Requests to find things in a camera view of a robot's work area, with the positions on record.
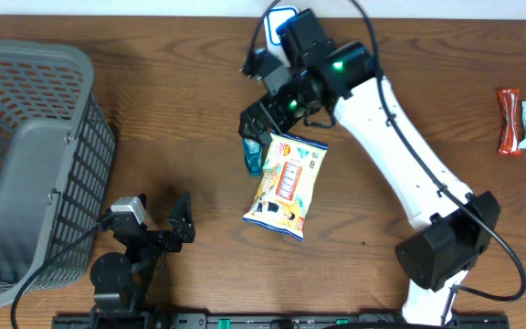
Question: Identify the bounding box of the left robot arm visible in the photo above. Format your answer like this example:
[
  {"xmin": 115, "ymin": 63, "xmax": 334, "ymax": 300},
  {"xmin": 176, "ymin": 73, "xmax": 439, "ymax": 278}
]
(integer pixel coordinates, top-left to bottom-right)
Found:
[{"xmin": 90, "ymin": 192, "xmax": 195, "ymax": 328}]

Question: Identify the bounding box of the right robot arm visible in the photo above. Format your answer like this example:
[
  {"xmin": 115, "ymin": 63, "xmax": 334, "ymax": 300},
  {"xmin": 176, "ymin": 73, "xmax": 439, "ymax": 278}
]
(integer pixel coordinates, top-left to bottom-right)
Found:
[{"xmin": 238, "ymin": 9, "xmax": 500, "ymax": 328}]

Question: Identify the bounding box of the yellow snack chip bag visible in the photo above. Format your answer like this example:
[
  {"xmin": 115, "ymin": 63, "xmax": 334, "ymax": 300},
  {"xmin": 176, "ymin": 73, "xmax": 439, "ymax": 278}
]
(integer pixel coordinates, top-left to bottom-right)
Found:
[{"xmin": 243, "ymin": 133, "xmax": 329, "ymax": 241}]

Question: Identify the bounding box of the grey plastic shopping basket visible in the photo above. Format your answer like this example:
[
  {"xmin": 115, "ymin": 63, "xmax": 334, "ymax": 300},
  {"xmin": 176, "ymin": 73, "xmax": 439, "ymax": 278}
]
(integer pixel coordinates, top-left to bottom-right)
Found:
[{"xmin": 0, "ymin": 39, "xmax": 116, "ymax": 307}]

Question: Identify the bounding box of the teal bottle with grey cap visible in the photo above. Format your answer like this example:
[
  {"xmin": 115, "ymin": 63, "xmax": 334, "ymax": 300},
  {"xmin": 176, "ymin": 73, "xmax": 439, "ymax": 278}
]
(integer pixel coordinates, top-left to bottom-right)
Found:
[{"xmin": 242, "ymin": 138, "xmax": 263, "ymax": 176}]

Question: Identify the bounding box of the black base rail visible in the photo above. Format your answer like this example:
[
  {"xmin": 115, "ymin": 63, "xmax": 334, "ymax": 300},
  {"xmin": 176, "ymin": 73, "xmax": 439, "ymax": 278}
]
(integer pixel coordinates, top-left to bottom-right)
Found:
[{"xmin": 52, "ymin": 312, "xmax": 510, "ymax": 329}]

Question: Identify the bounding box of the red orange snack bar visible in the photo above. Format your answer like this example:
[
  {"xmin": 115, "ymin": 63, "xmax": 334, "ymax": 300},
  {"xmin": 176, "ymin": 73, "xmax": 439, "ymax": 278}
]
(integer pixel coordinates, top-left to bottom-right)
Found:
[{"xmin": 497, "ymin": 88, "xmax": 521, "ymax": 157}]

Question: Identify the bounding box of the white barcode scanner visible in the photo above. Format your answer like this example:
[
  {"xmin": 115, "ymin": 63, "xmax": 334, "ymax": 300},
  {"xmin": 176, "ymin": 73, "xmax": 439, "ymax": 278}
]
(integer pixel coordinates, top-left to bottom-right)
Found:
[{"xmin": 264, "ymin": 5, "xmax": 300, "ymax": 68}]

